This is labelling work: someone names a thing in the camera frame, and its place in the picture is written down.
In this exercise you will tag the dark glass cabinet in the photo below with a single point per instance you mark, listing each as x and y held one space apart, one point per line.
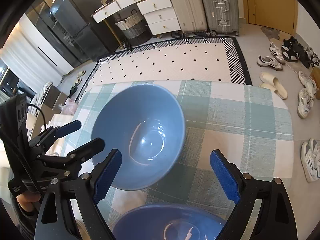
50 35

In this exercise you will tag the black and white rug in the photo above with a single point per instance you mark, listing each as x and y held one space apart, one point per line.
162 62

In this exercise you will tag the large dark blue bowl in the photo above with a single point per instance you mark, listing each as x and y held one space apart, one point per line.
140 222

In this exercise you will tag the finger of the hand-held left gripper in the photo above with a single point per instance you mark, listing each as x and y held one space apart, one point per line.
87 147
70 127

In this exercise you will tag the black shoe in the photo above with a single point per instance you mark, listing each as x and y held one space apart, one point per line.
290 48
306 56

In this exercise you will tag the white chunky sneaker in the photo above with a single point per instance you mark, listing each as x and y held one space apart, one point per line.
307 82
305 103

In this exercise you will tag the light blue bowl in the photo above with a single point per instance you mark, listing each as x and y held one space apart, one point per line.
140 110

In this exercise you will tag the teal checked tablecloth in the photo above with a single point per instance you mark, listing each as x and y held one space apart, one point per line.
225 120

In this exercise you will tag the woven laundry basket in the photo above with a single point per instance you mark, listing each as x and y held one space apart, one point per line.
132 30

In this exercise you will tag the person's left forearm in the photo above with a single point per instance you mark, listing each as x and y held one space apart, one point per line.
22 226

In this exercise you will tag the white dressing table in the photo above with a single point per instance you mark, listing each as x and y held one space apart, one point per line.
160 15

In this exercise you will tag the black refrigerator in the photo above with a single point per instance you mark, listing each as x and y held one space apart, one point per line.
75 22

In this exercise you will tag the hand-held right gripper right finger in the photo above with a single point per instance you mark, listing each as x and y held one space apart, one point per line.
225 177

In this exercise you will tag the beige checked tablecloth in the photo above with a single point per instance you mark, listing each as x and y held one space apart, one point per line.
58 130

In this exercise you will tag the white suitcase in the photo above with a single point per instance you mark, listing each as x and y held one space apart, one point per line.
185 5

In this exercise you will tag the cream slide slipper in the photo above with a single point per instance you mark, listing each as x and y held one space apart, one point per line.
268 77
277 90

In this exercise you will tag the white black striped sneaker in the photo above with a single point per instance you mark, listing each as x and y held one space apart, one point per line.
276 52
270 63

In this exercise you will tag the wooden door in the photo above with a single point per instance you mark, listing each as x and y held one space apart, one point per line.
270 2

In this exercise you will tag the silver suitcase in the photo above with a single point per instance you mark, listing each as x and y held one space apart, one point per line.
220 5

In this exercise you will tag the pink plastic bag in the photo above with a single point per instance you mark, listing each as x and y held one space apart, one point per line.
70 106

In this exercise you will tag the white green sneaker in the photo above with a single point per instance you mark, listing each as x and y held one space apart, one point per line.
310 165
315 146

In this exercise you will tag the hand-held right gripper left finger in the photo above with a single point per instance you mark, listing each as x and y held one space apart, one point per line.
107 177

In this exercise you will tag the beige slipper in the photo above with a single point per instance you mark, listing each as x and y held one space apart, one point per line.
81 74

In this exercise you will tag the person's left hand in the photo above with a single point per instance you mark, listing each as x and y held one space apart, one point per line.
27 202

